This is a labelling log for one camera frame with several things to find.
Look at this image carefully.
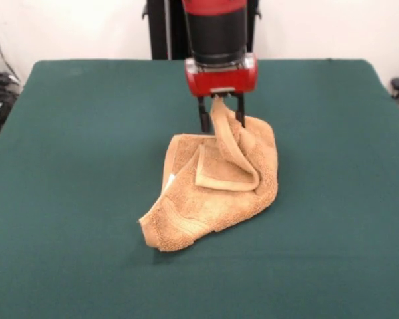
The dark green table cloth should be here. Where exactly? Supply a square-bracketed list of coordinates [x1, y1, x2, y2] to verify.
[0, 58, 399, 319]

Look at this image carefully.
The tan terry towel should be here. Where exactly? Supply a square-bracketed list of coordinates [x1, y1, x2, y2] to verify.
[138, 98, 280, 253]

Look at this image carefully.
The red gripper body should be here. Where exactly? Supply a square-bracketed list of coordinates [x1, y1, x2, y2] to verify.
[184, 54, 259, 98]

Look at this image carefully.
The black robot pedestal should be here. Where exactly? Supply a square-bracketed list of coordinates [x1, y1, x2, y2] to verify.
[141, 0, 263, 60]

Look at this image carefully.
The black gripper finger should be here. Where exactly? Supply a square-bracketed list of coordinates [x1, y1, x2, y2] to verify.
[197, 96, 214, 134]
[233, 94, 247, 129]

